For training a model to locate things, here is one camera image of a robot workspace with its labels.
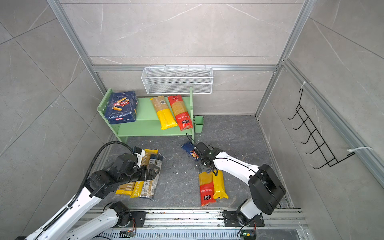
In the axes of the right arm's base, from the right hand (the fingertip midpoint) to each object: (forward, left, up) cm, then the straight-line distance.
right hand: (208, 163), depth 87 cm
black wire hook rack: (-11, -47, +26) cm, 55 cm away
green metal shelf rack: (+19, +36, +14) cm, 44 cm away
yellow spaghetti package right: (-16, -5, -2) cm, 17 cm away
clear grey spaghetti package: (-13, +34, -2) cm, 36 cm away
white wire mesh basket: (+50, +19, +24) cm, 59 cm away
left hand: (-8, +28, +13) cm, 32 cm away
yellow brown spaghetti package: (+15, +23, +24) cm, 37 cm away
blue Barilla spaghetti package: (+13, +12, -3) cm, 18 cm away
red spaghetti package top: (+15, +14, +25) cm, 32 cm away
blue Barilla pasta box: (+21, +47, +27) cm, 59 cm away
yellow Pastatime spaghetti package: (-12, +40, -3) cm, 42 cm away
